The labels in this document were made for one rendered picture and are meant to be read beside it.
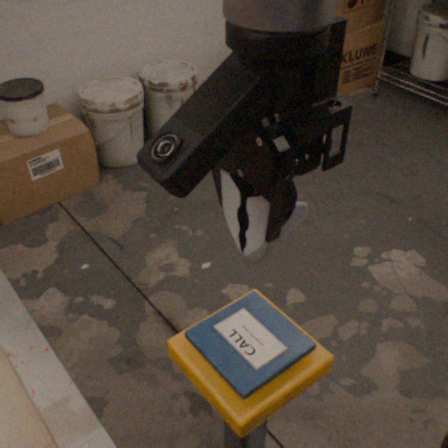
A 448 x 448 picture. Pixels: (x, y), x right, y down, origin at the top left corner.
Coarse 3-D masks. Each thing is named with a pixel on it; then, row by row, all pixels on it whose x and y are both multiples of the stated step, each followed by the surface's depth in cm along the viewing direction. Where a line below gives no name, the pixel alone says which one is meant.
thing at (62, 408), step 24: (0, 288) 56; (0, 312) 53; (24, 312) 53; (0, 336) 51; (24, 336) 51; (24, 360) 49; (48, 360) 49; (24, 384) 47; (48, 384) 47; (72, 384) 47; (48, 408) 45; (72, 408) 45; (48, 432) 45; (72, 432) 43; (96, 432) 43
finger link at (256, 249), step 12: (252, 204) 41; (264, 204) 40; (300, 204) 44; (252, 216) 42; (264, 216) 41; (300, 216) 45; (252, 228) 43; (264, 228) 41; (288, 228) 45; (252, 240) 44; (264, 240) 42; (276, 240) 43; (252, 252) 44; (264, 252) 44
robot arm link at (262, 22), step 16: (224, 0) 33; (240, 0) 31; (256, 0) 30; (272, 0) 30; (288, 0) 30; (304, 0) 30; (320, 0) 31; (336, 0) 32; (224, 16) 33; (240, 16) 32; (256, 16) 31; (272, 16) 31; (288, 16) 31; (304, 16) 31; (320, 16) 31; (256, 32) 32; (272, 32) 31; (288, 32) 31; (304, 32) 32
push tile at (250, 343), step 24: (240, 312) 56; (264, 312) 56; (192, 336) 54; (216, 336) 54; (240, 336) 54; (264, 336) 54; (288, 336) 54; (216, 360) 51; (240, 360) 51; (264, 360) 51; (288, 360) 51; (240, 384) 49; (264, 384) 50
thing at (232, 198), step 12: (228, 180) 43; (240, 180) 42; (228, 192) 44; (240, 192) 42; (252, 192) 43; (228, 204) 44; (240, 204) 43; (228, 216) 45; (240, 216) 44; (240, 228) 44; (240, 240) 45
